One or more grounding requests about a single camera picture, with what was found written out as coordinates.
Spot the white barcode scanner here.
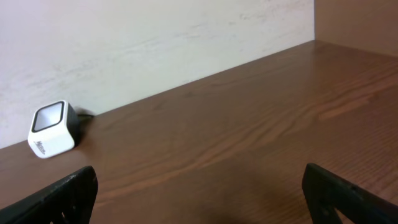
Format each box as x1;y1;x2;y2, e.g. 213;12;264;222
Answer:
27;100;80;159

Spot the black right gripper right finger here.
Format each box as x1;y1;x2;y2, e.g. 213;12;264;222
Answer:
302;163;397;224

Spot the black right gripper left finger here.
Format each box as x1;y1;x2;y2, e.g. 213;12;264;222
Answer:
1;166;98;223

